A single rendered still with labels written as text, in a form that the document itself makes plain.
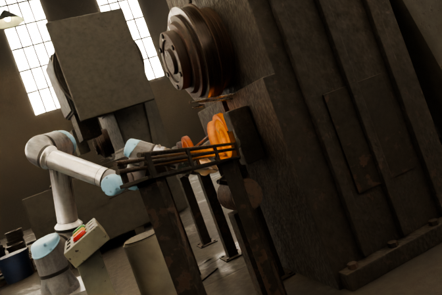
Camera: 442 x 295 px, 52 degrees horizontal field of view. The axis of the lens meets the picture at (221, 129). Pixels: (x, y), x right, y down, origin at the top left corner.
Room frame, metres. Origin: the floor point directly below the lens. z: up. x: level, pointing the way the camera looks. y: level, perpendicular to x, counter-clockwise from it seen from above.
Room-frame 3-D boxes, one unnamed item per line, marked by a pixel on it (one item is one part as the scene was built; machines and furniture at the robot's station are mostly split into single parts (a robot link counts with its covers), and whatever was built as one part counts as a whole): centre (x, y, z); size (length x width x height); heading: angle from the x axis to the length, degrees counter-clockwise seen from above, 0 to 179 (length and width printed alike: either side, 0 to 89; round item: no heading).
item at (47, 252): (1.83, 0.82, 0.50); 0.13 x 0.12 x 0.14; 158
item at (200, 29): (2.15, 0.00, 1.11); 0.47 x 0.06 x 0.47; 19
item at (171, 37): (2.12, 0.09, 1.11); 0.28 x 0.06 x 0.28; 19
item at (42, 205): (4.53, 1.55, 0.39); 1.03 x 0.83 x 0.79; 113
